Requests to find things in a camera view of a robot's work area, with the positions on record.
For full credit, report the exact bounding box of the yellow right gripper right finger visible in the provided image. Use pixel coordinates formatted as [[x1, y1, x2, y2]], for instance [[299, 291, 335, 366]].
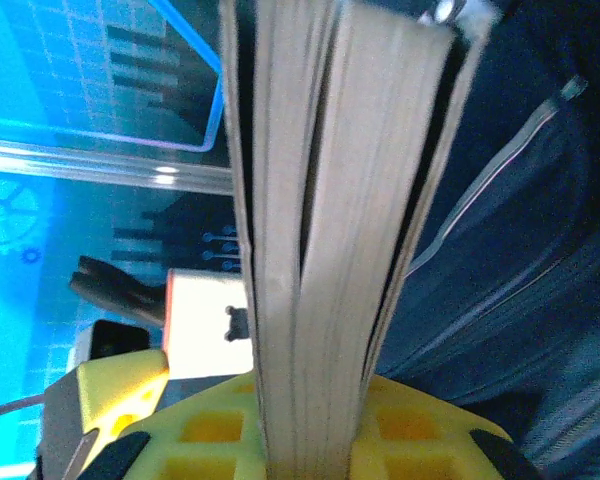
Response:
[[352, 377, 544, 480]]

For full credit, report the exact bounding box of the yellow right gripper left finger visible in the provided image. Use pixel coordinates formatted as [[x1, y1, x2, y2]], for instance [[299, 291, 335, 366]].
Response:
[[62, 372, 269, 480]]

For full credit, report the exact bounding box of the orange white notebook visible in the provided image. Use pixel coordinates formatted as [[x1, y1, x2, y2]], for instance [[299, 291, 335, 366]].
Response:
[[218, 0, 496, 480]]

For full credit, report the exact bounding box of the navy blue backpack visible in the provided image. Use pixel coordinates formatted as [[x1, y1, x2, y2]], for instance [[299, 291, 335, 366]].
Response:
[[374, 0, 600, 480]]

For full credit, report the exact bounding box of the beige orange utensil holder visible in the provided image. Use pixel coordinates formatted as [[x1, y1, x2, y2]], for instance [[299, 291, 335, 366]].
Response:
[[161, 268, 255, 382]]

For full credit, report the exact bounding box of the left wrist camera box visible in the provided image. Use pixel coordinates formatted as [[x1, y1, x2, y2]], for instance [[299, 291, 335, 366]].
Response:
[[69, 318, 151, 374]]

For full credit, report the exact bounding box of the black utensil handle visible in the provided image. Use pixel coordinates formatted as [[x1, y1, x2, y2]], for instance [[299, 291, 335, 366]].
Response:
[[79, 254, 154, 301], [69, 272, 166, 329]]

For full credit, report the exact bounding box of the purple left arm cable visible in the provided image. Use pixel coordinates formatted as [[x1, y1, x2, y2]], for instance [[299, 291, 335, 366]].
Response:
[[0, 393, 46, 424]]

